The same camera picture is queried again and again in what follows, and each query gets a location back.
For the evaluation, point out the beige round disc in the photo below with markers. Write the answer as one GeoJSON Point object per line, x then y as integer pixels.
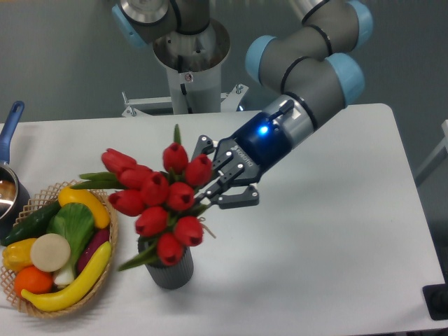
{"type": "Point", "coordinates": [50, 252]}

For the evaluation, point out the green bok choy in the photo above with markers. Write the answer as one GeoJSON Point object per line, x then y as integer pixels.
{"type": "Point", "coordinates": [74, 222]}

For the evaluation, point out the yellow bell pepper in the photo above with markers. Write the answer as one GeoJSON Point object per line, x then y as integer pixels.
{"type": "Point", "coordinates": [17, 256]}

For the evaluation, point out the purple eggplant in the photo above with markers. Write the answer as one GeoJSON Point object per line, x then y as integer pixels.
{"type": "Point", "coordinates": [95, 242]}

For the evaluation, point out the yellow squash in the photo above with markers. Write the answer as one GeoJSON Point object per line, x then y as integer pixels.
{"type": "Point", "coordinates": [99, 212]}

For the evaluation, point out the orange fruit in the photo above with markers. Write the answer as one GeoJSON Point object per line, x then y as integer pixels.
{"type": "Point", "coordinates": [33, 280]}

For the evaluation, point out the red tulip bouquet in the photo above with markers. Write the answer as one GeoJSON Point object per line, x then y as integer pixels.
{"type": "Point", "coordinates": [162, 202]}

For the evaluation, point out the black box at edge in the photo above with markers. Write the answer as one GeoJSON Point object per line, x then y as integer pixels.
{"type": "Point", "coordinates": [436, 301]}

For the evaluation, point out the green cucumber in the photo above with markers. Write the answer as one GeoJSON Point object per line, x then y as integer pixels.
{"type": "Point", "coordinates": [32, 226]}

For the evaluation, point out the white frame at right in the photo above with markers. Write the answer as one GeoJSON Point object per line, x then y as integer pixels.
{"type": "Point", "coordinates": [433, 160]}

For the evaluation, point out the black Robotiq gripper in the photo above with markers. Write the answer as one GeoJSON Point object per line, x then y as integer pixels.
{"type": "Point", "coordinates": [258, 145]}

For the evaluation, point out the blue handled saucepan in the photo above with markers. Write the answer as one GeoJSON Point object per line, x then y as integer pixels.
{"type": "Point", "coordinates": [14, 196]}

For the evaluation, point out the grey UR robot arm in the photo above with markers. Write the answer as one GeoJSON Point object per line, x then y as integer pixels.
{"type": "Point", "coordinates": [311, 72]}

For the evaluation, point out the dark grey ribbed vase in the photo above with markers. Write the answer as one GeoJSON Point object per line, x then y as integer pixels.
{"type": "Point", "coordinates": [173, 274]}

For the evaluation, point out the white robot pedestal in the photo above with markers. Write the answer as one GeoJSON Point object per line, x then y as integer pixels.
{"type": "Point", "coordinates": [193, 65]}

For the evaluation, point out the long yellow banana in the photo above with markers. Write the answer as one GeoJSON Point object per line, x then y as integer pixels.
{"type": "Point", "coordinates": [78, 289]}

